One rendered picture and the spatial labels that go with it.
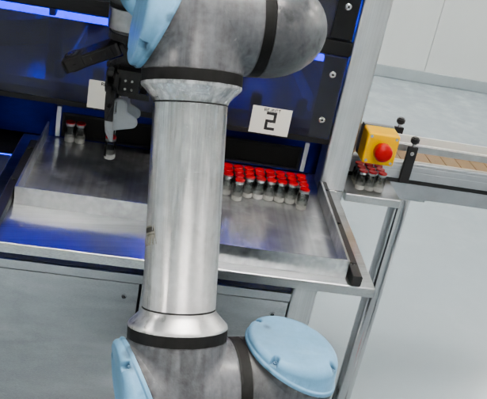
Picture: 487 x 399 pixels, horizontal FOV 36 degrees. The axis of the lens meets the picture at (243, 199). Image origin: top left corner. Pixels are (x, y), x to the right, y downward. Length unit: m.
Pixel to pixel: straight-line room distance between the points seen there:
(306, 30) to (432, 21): 5.69
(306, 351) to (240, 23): 0.38
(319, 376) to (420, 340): 2.07
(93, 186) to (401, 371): 1.55
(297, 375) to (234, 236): 0.57
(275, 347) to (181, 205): 0.20
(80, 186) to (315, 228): 0.47
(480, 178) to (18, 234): 1.09
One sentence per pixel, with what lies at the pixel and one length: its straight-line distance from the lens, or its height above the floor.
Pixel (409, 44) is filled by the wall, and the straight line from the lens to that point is 6.54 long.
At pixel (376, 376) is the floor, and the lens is 2.68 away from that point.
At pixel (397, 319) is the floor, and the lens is 3.02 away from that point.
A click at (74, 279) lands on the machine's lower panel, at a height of 0.57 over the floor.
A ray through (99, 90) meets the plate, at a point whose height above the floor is 1.03.
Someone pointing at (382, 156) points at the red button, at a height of 0.99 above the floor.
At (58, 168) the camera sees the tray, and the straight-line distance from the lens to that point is 1.57.
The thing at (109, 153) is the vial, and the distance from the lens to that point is 1.47.
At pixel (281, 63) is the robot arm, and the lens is 0.87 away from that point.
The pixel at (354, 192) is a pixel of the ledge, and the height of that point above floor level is 0.88.
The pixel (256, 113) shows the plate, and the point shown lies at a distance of 1.60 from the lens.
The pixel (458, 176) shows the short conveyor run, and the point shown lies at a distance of 1.87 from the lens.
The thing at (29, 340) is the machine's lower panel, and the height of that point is 0.38.
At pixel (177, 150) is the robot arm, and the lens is 0.83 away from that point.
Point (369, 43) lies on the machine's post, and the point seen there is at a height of 1.21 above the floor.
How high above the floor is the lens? 1.53
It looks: 25 degrees down
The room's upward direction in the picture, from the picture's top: 11 degrees clockwise
